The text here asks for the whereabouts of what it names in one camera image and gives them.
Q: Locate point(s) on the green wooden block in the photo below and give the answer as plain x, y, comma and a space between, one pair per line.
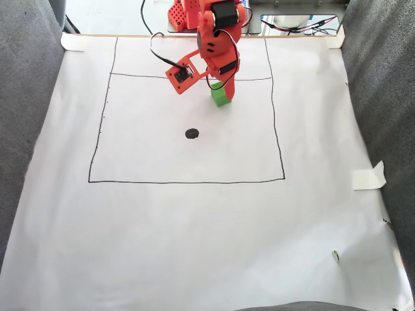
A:
220, 97

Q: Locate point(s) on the black dot mark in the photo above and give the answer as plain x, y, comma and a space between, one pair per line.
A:
192, 133

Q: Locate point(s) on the white cylinder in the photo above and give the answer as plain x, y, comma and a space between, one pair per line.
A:
290, 20

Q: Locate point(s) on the white tape piece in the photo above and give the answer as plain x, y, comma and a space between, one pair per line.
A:
366, 179
335, 37
74, 42

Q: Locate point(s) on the grey felt panel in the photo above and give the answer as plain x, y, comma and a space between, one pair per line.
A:
26, 97
382, 97

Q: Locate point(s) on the white paper sheet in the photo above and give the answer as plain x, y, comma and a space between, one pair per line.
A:
194, 243

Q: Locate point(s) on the orange camera mount with board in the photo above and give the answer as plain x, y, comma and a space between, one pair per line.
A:
181, 79

